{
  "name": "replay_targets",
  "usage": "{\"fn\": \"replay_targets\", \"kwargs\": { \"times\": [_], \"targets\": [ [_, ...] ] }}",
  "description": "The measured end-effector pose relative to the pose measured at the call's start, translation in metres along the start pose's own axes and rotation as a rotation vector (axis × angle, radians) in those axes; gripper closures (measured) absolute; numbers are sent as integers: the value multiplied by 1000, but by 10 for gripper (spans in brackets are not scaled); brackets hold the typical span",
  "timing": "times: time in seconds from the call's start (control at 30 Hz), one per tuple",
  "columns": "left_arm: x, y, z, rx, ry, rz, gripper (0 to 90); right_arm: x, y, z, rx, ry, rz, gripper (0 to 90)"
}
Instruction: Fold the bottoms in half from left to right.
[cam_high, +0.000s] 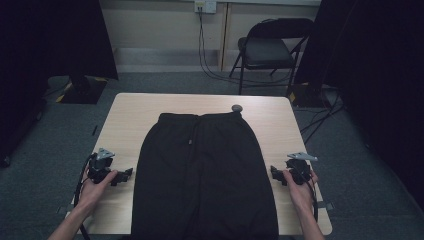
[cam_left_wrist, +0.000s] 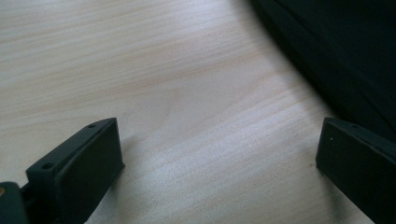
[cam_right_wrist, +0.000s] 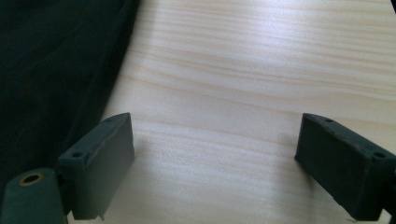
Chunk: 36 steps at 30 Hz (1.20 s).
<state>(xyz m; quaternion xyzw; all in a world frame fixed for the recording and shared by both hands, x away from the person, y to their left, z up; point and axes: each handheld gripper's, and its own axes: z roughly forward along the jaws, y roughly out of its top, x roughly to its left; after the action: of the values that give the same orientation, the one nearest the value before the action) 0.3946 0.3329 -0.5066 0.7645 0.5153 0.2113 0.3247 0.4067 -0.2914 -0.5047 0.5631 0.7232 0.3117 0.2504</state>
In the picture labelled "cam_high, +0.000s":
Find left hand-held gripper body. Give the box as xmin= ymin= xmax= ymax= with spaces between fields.
xmin=87 ymin=147 xmax=116 ymax=184

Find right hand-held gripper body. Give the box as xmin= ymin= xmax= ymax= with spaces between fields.
xmin=285 ymin=152 xmax=319 ymax=186

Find black pants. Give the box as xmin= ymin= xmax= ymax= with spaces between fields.
xmin=130 ymin=111 xmax=280 ymax=240

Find person's right hand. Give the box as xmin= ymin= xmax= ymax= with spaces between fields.
xmin=283 ymin=169 xmax=319 ymax=214

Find person's left hand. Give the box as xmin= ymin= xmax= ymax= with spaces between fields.
xmin=77 ymin=169 xmax=118 ymax=214

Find black stand base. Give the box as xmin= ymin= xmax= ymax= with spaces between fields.
xmin=287 ymin=83 xmax=331 ymax=108
xmin=59 ymin=75 xmax=108 ymax=105

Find black folding chair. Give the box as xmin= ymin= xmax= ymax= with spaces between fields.
xmin=229 ymin=18 xmax=315 ymax=96

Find black curtain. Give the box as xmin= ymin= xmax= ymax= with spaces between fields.
xmin=0 ymin=0 xmax=119 ymax=166
xmin=294 ymin=0 xmax=424 ymax=211

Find left hand-held gripper black cable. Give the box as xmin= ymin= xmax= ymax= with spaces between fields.
xmin=73 ymin=153 xmax=98 ymax=240

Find hand-held gripper black cable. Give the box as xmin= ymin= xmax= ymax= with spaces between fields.
xmin=73 ymin=153 xmax=98 ymax=240
xmin=307 ymin=179 xmax=320 ymax=223

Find right hand-held gripper black cable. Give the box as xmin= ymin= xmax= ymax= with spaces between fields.
xmin=307 ymin=179 xmax=320 ymax=223

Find black floor cables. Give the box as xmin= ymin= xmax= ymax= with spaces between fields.
xmin=299 ymin=89 xmax=346 ymax=145

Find black wall outlet cable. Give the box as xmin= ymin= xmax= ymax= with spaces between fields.
xmin=198 ymin=6 xmax=294 ymax=88

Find white wall outlet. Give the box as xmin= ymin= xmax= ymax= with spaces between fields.
xmin=194 ymin=0 xmax=218 ymax=14

